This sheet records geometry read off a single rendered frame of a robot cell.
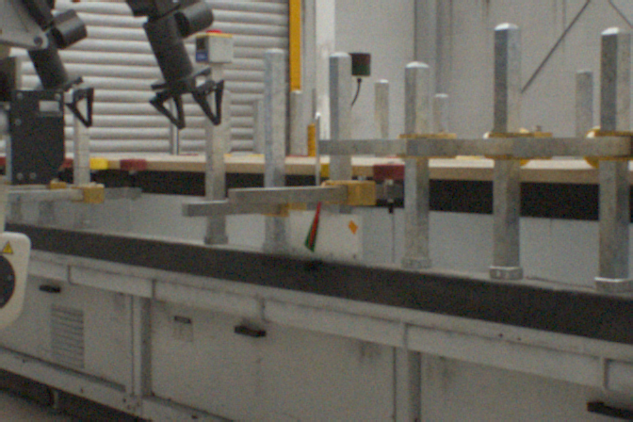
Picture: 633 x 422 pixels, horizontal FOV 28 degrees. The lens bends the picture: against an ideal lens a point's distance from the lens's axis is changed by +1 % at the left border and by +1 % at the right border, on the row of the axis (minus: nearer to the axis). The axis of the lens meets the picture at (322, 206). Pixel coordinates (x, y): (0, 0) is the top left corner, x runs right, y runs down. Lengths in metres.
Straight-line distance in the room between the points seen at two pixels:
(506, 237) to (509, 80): 0.29
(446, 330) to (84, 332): 2.09
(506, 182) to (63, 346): 2.49
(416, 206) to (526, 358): 0.38
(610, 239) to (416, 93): 0.56
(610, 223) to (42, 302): 2.86
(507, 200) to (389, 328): 0.46
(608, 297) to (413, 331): 0.56
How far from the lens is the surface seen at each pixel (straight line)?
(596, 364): 2.23
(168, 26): 2.18
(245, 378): 3.50
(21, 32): 2.02
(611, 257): 2.15
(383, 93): 4.28
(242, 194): 2.49
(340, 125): 2.68
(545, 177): 2.52
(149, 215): 3.83
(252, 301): 3.02
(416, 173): 2.49
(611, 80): 2.14
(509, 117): 2.31
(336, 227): 2.68
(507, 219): 2.31
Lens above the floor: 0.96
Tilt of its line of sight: 3 degrees down
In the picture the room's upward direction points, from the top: straight up
